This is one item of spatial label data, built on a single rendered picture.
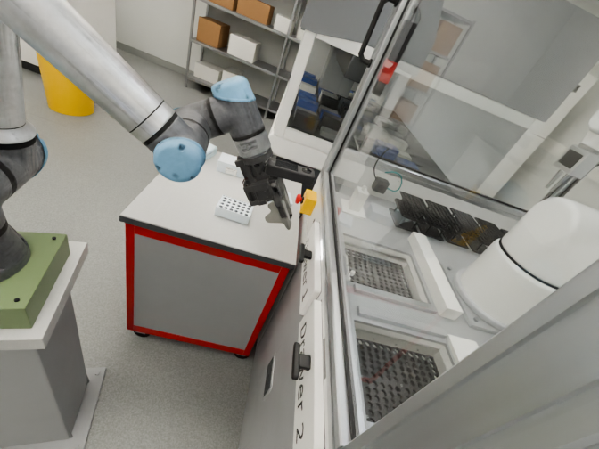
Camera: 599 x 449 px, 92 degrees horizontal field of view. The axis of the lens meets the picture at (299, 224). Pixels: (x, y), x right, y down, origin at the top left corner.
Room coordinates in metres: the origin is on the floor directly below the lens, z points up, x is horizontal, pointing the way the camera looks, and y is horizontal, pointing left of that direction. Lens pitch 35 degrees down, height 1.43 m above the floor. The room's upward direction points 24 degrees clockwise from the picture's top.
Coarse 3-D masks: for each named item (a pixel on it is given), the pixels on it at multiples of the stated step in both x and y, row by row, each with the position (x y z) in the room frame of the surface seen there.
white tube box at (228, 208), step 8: (224, 200) 0.86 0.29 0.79; (232, 200) 0.88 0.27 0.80; (240, 200) 0.90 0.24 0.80; (216, 208) 0.81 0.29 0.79; (224, 208) 0.81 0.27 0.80; (232, 208) 0.83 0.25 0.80; (240, 208) 0.85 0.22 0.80; (248, 208) 0.88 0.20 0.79; (224, 216) 0.81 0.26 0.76; (232, 216) 0.82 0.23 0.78; (240, 216) 0.82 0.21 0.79; (248, 216) 0.83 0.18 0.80
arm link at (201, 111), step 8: (192, 104) 0.55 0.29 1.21; (200, 104) 0.54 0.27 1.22; (208, 104) 0.54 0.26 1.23; (176, 112) 0.53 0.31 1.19; (184, 112) 0.51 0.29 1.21; (192, 112) 0.52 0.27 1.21; (200, 112) 0.53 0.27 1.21; (208, 112) 0.53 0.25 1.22; (200, 120) 0.50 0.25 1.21; (208, 120) 0.53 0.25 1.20; (208, 128) 0.51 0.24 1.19; (216, 128) 0.54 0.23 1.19; (216, 136) 0.55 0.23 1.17
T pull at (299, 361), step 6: (294, 342) 0.36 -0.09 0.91; (294, 348) 0.34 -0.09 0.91; (294, 354) 0.33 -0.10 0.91; (300, 354) 0.34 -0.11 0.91; (294, 360) 0.32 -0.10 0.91; (300, 360) 0.33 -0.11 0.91; (306, 360) 0.33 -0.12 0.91; (294, 366) 0.31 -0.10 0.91; (300, 366) 0.31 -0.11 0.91; (306, 366) 0.32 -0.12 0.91; (294, 372) 0.30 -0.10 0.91; (294, 378) 0.29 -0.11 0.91
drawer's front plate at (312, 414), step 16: (320, 304) 0.46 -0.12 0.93; (304, 320) 0.46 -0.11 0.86; (320, 320) 0.42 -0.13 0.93; (304, 336) 0.41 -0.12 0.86; (320, 336) 0.38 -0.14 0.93; (304, 352) 0.37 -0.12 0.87; (320, 352) 0.35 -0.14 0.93; (320, 368) 0.32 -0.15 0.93; (304, 384) 0.31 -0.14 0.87; (320, 384) 0.29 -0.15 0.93; (304, 400) 0.28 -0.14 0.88; (320, 400) 0.26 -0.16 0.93; (304, 416) 0.25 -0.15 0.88; (320, 416) 0.24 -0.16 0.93; (304, 432) 0.22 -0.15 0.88; (320, 432) 0.21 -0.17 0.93; (304, 448) 0.20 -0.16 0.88; (320, 448) 0.19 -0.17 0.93
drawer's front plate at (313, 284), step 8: (312, 224) 0.78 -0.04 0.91; (312, 232) 0.74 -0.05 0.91; (312, 240) 0.70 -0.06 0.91; (312, 248) 0.67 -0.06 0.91; (312, 256) 0.63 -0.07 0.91; (304, 264) 0.67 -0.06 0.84; (312, 264) 0.60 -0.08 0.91; (320, 264) 0.60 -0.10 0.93; (304, 272) 0.63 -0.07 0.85; (312, 272) 0.57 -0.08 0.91; (320, 272) 0.57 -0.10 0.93; (304, 280) 0.60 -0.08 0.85; (312, 280) 0.54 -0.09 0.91; (320, 280) 0.54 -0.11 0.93; (304, 288) 0.57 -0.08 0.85; (312, 288) 0.52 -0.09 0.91; (320, 288) 0.51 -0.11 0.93; (312, 296) 0.50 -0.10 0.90; (304, 304) 0.51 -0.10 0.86; (304, 312) 0.50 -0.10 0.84
